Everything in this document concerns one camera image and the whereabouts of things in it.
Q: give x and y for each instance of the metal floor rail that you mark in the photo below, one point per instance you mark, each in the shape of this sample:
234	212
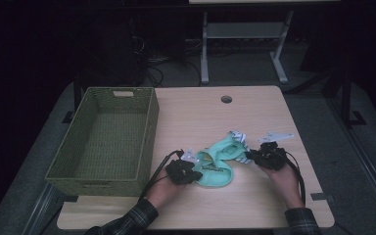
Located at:
365	163
40	210

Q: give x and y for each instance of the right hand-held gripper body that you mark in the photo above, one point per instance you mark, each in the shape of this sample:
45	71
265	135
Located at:
270	157

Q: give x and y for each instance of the black metal stand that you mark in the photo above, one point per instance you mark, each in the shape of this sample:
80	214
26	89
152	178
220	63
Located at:
346	98

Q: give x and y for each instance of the person's left hand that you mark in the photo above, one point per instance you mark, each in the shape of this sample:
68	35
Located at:
163	193

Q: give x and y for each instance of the white metal stand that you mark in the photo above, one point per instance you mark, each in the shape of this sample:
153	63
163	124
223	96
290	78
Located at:
244	30

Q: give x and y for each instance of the person's right hand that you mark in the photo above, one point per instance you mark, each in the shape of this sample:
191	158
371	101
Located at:
285	184

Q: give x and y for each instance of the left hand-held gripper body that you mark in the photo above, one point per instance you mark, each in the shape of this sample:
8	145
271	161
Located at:
181	171

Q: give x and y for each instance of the green woven basket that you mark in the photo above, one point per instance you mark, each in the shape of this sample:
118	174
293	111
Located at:
111	140

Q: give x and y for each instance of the grey tape piece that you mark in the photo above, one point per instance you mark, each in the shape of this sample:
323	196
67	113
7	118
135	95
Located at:
319	196

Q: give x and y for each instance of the mint green striped baby garment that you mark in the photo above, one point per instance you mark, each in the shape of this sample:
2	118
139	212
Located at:
215	178

